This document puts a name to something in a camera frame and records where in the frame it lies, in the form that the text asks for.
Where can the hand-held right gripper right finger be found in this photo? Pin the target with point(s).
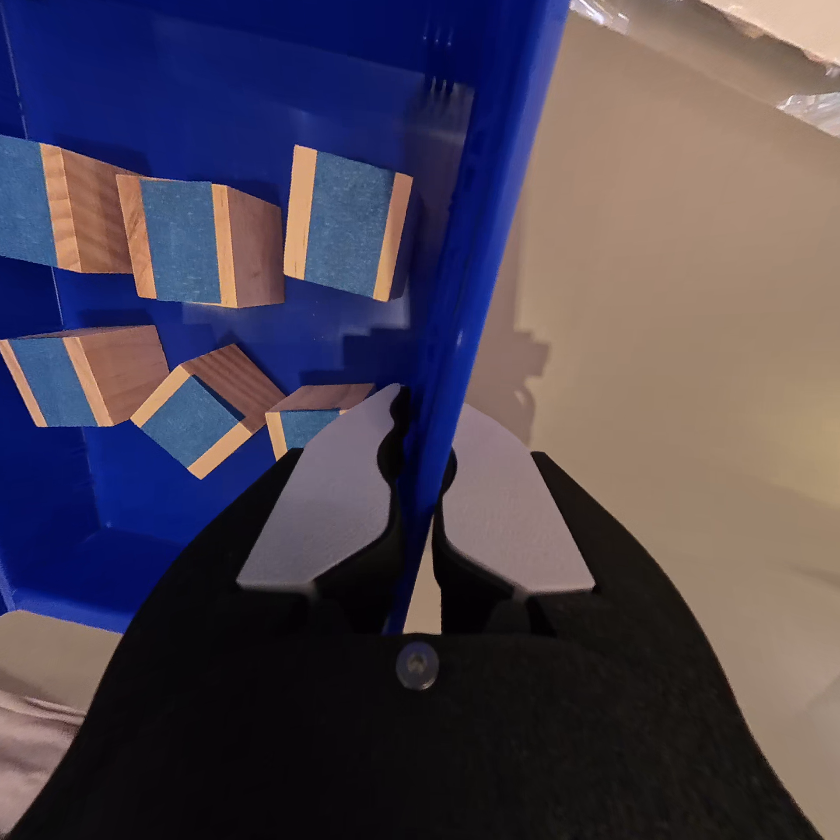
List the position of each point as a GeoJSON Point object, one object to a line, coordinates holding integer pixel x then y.
{"type": "Point", "coordinates": [512, 518]}

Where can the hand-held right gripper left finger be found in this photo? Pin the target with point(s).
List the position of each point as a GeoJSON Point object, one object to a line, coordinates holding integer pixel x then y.
{"type": "Point", "coordinates": [328, 512]}

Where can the pile of taped cubes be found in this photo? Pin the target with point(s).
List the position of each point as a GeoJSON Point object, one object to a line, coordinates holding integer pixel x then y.
{"type": "Point", "coordinates": [184, 243]}

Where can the blue plastic bin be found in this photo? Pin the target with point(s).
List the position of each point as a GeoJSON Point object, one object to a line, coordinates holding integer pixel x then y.
{"type": "Point", "coordinates": [197, 65]}

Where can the instruction sheet in plastic sleeve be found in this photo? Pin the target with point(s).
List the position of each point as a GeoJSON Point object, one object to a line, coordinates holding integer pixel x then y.
{"type": "Point", "coordinates": [787, 26]}

